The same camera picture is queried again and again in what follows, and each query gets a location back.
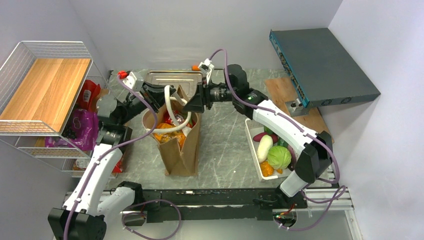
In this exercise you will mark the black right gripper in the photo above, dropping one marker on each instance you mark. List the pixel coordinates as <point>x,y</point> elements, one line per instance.
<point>202,97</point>

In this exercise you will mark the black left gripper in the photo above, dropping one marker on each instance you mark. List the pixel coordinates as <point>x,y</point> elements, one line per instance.
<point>157,94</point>

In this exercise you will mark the red candy bag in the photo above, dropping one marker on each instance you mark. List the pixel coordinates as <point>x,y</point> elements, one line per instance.
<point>180,117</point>

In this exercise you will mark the orange snack bag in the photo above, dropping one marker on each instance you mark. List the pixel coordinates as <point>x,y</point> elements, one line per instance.
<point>164,137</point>

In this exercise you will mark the burlap grocery bag pink print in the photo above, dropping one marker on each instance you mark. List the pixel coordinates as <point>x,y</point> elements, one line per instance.
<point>179,149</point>

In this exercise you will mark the white perforated plastic basket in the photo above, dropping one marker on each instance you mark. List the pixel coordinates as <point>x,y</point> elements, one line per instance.
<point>253,128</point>

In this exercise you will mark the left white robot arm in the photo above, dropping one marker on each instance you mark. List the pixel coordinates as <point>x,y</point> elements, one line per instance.
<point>83,216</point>

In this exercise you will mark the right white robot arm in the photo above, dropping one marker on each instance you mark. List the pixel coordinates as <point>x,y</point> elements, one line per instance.
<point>313,150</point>

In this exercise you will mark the small red snack bag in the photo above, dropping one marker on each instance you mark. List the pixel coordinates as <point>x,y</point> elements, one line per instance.
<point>87,94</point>

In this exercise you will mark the purple snack bag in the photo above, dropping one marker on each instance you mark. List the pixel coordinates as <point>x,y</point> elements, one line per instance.
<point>81,131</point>

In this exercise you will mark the silver metal tray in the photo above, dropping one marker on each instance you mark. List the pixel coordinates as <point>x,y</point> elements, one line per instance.
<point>187,79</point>

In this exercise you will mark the magenta sweet potato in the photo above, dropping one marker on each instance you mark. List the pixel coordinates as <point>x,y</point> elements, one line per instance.
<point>258,137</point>

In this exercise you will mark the green leafy vegetable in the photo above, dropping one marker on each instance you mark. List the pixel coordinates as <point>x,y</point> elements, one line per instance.
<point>268,130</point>

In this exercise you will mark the white eggplant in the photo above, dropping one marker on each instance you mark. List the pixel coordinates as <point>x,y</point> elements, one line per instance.
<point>264,146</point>

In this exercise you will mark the colourful snack pack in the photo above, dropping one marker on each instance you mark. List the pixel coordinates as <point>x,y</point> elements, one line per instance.
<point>119,167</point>

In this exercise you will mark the wooden board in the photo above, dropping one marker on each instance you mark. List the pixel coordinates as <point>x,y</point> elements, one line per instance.
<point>285,97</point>

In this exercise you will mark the dark green cucumber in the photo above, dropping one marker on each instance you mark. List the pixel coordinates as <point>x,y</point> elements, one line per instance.
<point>281,142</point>

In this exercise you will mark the orange ginger root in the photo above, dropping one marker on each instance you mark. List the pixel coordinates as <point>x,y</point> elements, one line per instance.
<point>267,170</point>

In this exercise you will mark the green cabbage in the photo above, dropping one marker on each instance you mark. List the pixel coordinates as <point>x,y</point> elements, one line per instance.
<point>279,157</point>

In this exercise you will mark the purple eggplant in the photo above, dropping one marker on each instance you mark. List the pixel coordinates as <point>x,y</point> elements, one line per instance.
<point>293,161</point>

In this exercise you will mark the orange handle screwdriver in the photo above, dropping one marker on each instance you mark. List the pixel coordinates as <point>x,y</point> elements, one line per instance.
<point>195,68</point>

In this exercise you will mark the white wire shelf rack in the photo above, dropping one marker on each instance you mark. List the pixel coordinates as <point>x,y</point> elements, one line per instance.
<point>40,82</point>

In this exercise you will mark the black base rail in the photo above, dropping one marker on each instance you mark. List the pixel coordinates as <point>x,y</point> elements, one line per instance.
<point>260,204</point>

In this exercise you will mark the blue grey network switch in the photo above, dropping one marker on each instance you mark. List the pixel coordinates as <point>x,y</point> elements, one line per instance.
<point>321,71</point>

